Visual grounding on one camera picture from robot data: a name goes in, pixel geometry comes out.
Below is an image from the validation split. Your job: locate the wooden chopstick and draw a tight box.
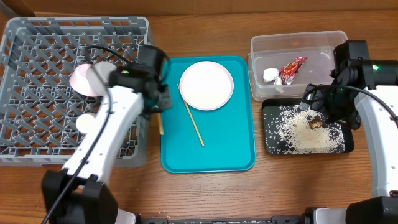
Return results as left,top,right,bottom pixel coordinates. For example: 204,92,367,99
177,84,205,147
157,113,164,136

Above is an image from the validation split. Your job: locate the brown food scrap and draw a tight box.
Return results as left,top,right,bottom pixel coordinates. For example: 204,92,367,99
309,119,324,129

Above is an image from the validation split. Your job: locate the white rice heap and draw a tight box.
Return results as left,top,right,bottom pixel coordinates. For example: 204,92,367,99
267,105,345,154

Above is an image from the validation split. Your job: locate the large white plate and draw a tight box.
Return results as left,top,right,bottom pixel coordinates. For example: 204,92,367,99
179,61,234,111

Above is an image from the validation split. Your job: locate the red snack wrapper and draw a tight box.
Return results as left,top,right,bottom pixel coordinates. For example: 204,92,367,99
279,57,308,85

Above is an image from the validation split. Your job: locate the grey bowl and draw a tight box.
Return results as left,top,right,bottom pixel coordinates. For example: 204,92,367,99
86,61,116,96

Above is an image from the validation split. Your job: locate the white cup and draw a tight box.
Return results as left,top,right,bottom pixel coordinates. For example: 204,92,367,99
75,113,95,134

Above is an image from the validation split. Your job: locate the white tissue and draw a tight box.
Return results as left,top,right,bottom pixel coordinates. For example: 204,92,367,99
262,68,279,83

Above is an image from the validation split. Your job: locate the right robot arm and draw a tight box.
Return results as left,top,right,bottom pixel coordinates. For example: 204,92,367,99
300,40,397,224

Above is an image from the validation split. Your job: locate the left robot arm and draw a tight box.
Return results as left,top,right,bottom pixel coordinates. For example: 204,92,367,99
42,45,172,223

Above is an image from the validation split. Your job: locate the grey dishwasher rack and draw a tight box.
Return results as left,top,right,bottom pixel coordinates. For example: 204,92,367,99
1,17,154,166

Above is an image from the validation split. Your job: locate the black tray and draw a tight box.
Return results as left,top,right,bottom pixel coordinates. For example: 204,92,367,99
261,96,355,156

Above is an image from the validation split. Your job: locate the clear plastic bin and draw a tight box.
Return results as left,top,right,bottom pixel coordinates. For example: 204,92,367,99
248,31,348,101

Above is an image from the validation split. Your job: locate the teal plastic tray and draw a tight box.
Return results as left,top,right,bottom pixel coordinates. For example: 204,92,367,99
161,55,256,174

